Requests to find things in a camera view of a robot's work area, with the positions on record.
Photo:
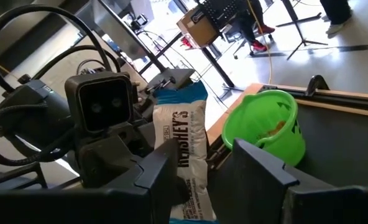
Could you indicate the white blue Hershey's pack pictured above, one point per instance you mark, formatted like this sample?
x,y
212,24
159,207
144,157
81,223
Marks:
x,y
187,130

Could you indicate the grey metal plate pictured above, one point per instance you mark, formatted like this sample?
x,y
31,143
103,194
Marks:
x,y
184,76

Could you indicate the black mesh office chair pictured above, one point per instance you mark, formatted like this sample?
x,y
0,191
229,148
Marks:
x,y
221,9

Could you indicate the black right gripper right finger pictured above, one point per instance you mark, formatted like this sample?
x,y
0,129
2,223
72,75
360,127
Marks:
x,y
280,205

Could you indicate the brown cardboard box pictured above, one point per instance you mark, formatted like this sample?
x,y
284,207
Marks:
x,y
199,31

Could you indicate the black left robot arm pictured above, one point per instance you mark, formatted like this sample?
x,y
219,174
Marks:
x,y
31,112

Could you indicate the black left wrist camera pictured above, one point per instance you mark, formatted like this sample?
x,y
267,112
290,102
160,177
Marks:
x,y
100,102

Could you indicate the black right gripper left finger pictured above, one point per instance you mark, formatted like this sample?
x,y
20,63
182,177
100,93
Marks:
x,y
78,208

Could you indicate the black tripod stand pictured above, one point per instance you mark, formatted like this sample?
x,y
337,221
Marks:
x,y
294,21

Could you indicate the dark grey side desk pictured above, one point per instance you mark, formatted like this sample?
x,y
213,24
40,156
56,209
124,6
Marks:
x,y
125,28

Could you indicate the green plastic bucket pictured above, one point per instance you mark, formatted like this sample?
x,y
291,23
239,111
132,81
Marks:
x,y
283,146

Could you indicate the black table clamp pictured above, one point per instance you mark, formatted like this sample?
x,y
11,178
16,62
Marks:
x,y
316,84

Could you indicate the person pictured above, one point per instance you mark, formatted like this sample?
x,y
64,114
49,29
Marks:
x,y
336,9
258,45

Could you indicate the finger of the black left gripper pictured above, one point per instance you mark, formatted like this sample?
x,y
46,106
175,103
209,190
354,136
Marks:
x,y
109,161

